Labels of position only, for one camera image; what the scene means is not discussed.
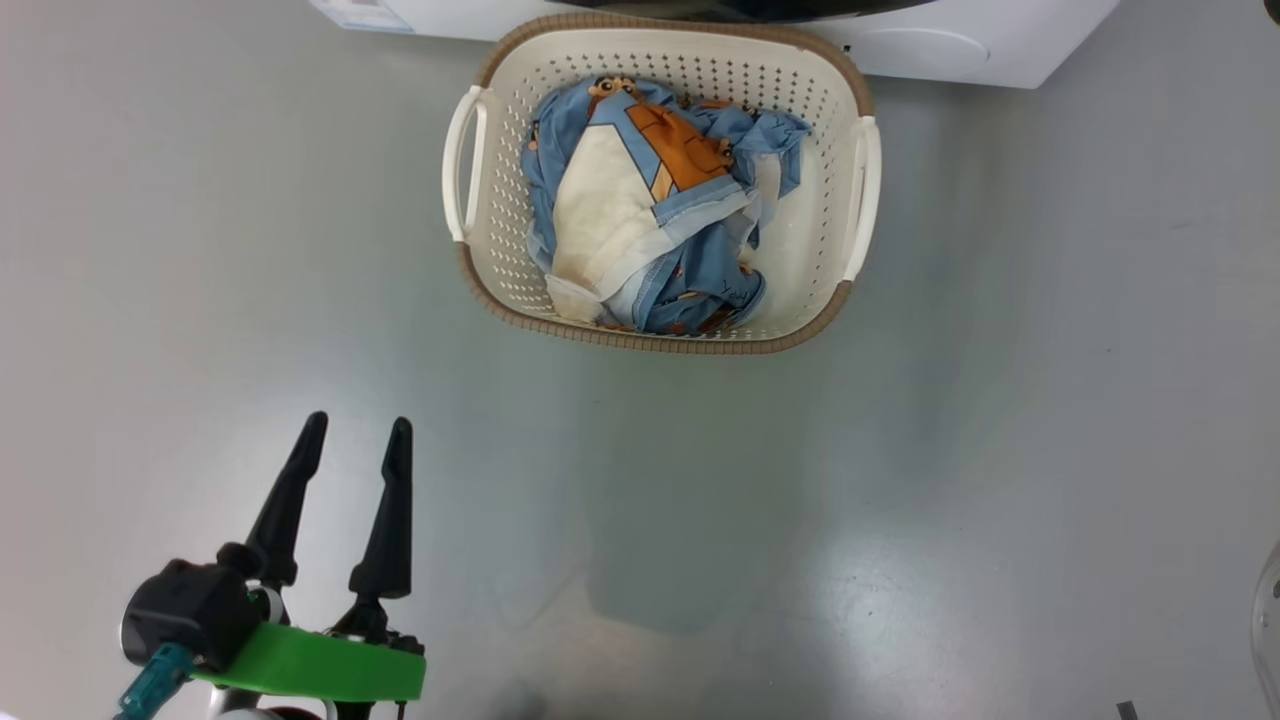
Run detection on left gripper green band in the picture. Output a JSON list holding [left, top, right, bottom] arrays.
[[190, 411, 428, 720]]

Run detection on white washing machine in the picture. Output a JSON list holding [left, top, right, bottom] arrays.
[[310, 0, 1121, 89]]

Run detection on round white filter cover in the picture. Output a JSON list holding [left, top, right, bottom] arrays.
[[855, 28, 991, 76]]

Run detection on blue energy label sticker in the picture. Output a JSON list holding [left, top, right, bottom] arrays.
[[335, 0, 416, 33]]

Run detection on teal left camera connector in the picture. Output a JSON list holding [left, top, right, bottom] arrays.
[[115, 643, 196, 720]]

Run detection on blue cartoon print clothes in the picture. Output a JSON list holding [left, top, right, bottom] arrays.
[[522, 75, 811, 336]]

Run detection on cream perforated laundry basket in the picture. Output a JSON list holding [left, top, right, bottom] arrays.
[[442, 12, 883, 356]]

